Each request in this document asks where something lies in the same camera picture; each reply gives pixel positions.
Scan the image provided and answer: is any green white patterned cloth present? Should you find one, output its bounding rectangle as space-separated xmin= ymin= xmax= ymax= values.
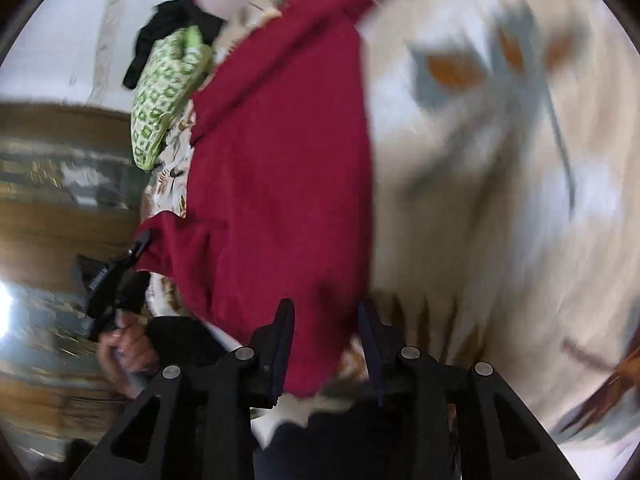
xmin=130 ymin=25 xmax=213 ymax=171

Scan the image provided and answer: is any beige leaf pattern fleece blanket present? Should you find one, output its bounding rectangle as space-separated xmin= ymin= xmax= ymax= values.
xmin=154 ymin=0 xmax=639 ymax=442

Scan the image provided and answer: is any person's left hand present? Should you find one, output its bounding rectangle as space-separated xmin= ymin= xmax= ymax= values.
xmin=96 ymin=311 xmax=158 ymax=400

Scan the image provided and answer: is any black crumpled garment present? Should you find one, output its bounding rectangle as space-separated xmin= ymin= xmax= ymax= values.
xmin=122 ymin=0 xmax=226 ymax=90

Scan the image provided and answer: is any dark red garment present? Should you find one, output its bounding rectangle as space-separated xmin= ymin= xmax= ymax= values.
xmin=138 ymin=0 xmax=372 ymax=396

